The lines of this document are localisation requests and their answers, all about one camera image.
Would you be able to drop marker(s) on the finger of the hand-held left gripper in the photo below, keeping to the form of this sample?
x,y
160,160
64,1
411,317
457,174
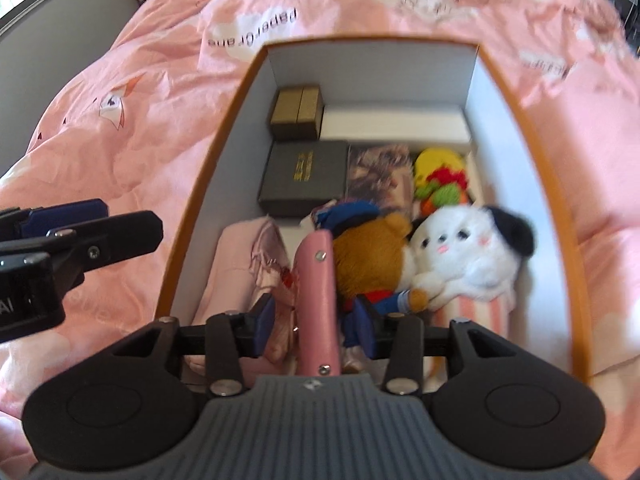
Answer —
x,y
65,215
125,234

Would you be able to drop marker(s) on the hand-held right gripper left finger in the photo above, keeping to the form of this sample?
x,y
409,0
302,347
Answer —
x,y
263,325

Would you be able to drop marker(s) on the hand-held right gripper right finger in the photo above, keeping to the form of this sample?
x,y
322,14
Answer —
x,y
368,332

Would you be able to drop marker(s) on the pink folding pocket tool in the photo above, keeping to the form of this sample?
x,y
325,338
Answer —
x,y
317,305

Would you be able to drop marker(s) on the brown bear plush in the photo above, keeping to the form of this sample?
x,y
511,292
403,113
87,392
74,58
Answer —
x,y
370,260

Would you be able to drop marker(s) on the white dog plush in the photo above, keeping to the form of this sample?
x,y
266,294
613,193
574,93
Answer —
x,y
460,255

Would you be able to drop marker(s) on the orange-rimmed white storage box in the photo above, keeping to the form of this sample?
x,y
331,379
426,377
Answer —
x,y
245,150

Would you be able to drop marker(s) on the grey box with gold print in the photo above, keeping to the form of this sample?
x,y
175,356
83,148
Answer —
x,y
300,175

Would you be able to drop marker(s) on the brown printed box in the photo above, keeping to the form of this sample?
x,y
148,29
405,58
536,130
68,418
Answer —
x,y
380,175

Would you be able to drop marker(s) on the yellow red green crochet toy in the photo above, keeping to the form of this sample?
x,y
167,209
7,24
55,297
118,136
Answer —
x,y
440,180

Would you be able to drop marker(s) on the tan cardboard box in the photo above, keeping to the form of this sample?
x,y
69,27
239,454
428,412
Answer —
x,y
295,110

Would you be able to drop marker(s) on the long white box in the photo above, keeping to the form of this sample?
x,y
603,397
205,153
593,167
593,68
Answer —
x,y
395,122

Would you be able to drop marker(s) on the pink printed duvet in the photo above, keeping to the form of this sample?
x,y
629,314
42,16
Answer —
x,y
150,135

